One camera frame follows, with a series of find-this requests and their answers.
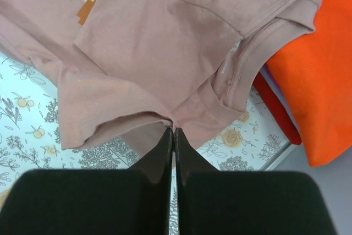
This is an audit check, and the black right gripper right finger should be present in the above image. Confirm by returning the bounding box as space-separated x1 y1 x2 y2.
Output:
174 128 336 234

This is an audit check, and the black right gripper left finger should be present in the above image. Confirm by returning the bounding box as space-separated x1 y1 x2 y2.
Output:
1 129 173 234

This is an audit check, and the pink printed t-shirt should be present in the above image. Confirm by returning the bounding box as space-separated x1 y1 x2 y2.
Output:
1 0 322 152

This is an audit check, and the floral tablecloth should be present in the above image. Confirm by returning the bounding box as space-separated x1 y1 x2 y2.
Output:
0 46 292 235

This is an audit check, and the red folded t-shirt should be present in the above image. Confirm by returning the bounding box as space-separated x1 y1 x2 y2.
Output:
253 73 302 145

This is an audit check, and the lavender folded t-shirt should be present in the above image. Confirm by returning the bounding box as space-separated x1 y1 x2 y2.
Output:
260 65 277 85

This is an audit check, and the orange folded t-shirt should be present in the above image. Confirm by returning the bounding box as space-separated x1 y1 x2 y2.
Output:
267 0 351 167

